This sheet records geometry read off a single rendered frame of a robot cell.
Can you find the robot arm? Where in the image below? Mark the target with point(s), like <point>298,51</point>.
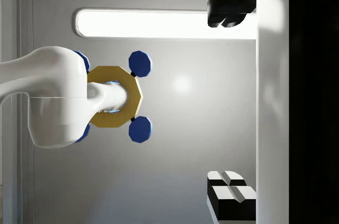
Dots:
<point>53,97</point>

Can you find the drone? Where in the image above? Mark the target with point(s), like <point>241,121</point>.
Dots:
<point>133,90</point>

